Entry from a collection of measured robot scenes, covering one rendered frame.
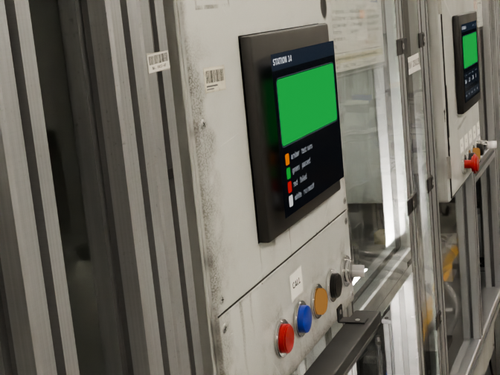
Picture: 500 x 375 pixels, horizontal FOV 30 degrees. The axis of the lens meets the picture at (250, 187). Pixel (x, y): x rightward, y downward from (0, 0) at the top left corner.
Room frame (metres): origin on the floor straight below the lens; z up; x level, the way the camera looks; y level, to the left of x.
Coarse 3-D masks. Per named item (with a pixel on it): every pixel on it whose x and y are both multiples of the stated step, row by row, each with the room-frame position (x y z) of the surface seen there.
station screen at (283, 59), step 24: (312, 48) 1.01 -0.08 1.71; (288, 72) 0.93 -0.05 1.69; (336, 96) 1.08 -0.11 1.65; (336, 120) 1.07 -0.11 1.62; (288, 144) 0.92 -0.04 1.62; (312, 144) 0.99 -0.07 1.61; (336, 144) 1.07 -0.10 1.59; (288, 168) 0.91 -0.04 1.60; (312, 168) 0.98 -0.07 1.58; (336, 168) 1.06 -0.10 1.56; (288, 192) 0.91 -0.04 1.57; (312, 192) 0.97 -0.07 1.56; (288, 216) 0.90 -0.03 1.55
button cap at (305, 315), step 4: (300, 308) 0.96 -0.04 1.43; (304, 308) 0.96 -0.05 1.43; (308, 308) 0.97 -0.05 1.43; (300, 312) 0.96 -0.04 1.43; (304, 312) 0.96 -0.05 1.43; (308, 312) 0.97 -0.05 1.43; (300, 316) 0.95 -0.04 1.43; (304, 316) 0.96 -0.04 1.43; (308, 316) 0.97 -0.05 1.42; (300, 320) 0.95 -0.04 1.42; (304, 320) 0.96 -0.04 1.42; (308, 320) 0.97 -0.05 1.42; (300, 324) 0.95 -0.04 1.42; (304, 324) 0.95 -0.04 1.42; (308, 324) 0.97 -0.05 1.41; (300, 328) 0.95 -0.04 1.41; (304, 328) 0.95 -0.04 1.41; (308, 328) 0.96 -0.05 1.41; (304, 332) 0.96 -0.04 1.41
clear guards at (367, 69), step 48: (336, 0) 1.22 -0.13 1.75; (384, 0) 1.46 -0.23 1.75; (336, 48) 1.21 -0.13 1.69; (384, 48) 1.44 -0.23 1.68; (384, 96) 1.43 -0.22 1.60; (384, 144) 1.41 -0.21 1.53; (384, 192) 1.39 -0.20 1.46; (384, 240) 1.37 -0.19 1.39; (384, 288) 1.35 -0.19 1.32; (432, 288) 1.67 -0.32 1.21; (432, 336) 1.65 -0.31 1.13
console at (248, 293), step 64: (192, 0) 0.80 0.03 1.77; (256, 0) 0.93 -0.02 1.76; (320, 0) 1.13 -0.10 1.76; (192, 64) 0.78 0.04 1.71; (256, 64) 0.88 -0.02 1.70; (192, 128) 0.78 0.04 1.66; (256, 128) 0.88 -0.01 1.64; (192, 192) 0.80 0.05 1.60; (256, 192) 0.88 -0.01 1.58; (192, 256) 0.80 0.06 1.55; (256, 256) 0.87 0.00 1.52; (320, 256) 1.05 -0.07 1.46; (256, 320) 0.86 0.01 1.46; (320, 320) 1.03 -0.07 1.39
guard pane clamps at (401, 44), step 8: (400, 40) 1.54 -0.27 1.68; (424, 40) 1.71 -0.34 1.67; (400, 48) 1.54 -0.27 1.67; (432, 176) 1.72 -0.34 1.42; (432, 184) 1.71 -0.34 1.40; (416, 192) 1.58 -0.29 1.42; (408, 200) 1.53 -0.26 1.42; (416, 200) 1.58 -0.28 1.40; (408, 208) 1.52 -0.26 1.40; (440, 312) 1.71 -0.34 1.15; (440, 320) 1.71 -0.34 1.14
